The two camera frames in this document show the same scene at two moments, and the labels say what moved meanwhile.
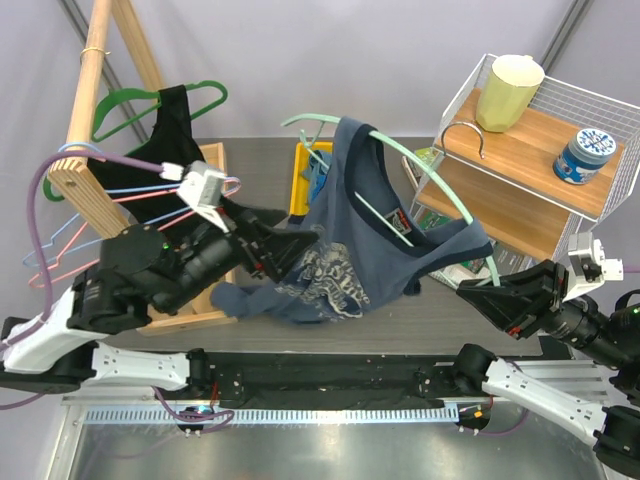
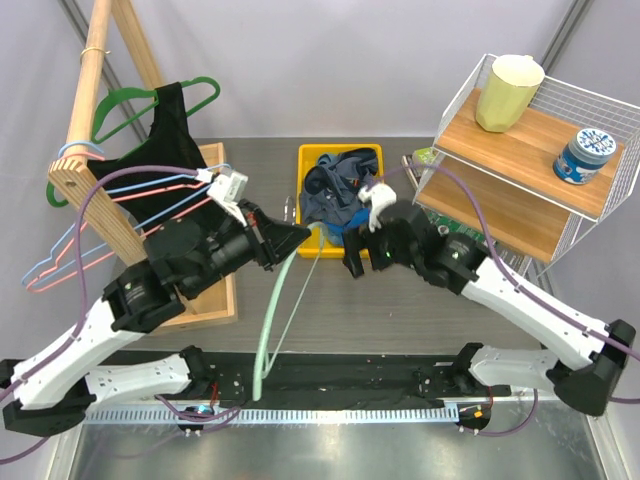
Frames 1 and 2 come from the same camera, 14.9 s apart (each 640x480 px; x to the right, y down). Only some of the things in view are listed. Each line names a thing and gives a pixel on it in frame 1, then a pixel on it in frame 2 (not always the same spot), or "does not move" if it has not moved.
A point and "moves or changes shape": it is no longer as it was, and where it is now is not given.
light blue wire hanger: [70, 224] moves or changes shape
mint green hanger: [405, 152] to [258, 348]
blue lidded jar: [582, 159] does not move
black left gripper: [280, 248] to [268, 237]
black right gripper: [522, 298] to [353, 238]
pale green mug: [507, 90] does not move
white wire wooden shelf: [559, 169] does not move
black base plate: [332, 380] does not move
